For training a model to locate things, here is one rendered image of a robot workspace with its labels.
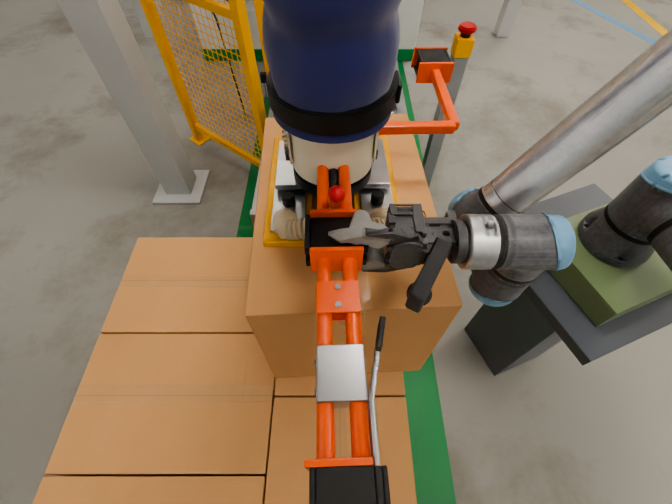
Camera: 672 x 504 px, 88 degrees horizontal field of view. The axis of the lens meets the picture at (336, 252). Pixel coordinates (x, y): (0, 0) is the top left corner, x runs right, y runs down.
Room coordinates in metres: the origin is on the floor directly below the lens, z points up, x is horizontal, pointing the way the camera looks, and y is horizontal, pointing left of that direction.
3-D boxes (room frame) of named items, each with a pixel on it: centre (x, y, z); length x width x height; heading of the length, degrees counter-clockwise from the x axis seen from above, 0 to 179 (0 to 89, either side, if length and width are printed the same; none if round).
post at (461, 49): (1.49, -0.51, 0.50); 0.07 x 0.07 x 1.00; 0
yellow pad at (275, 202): (0.58, 0.10, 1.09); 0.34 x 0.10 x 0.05; 2
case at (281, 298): (0.57, -0.02, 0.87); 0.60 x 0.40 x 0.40; 3
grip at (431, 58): (0.90, -0.24, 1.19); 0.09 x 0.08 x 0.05; 92
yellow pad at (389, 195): (0.59, -0.09, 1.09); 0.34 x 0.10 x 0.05; 2
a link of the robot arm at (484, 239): (0.33, -0.22, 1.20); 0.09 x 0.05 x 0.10; 0
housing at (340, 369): (0.12, -0.01, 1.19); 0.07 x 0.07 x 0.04; 2
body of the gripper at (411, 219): (0.34, -0.14, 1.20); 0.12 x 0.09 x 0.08; 90
